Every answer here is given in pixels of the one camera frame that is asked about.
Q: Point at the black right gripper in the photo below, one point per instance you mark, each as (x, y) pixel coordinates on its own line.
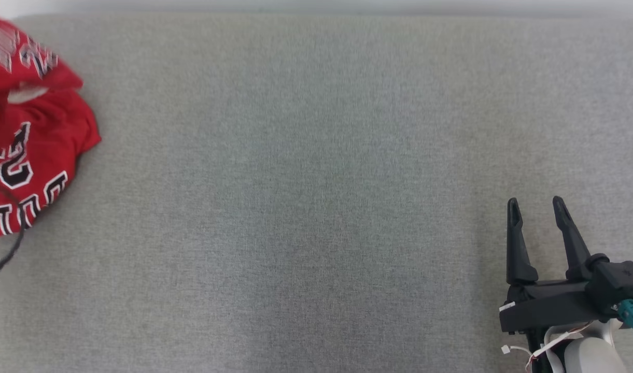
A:
(549, 303)

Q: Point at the red basketball jersey number 23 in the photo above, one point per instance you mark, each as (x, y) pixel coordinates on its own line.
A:
(46, 129)

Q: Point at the grey fabric sofa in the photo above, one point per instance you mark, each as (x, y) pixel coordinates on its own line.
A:
(316, 181)

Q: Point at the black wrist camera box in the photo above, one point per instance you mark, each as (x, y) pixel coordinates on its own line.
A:
(619, 280)

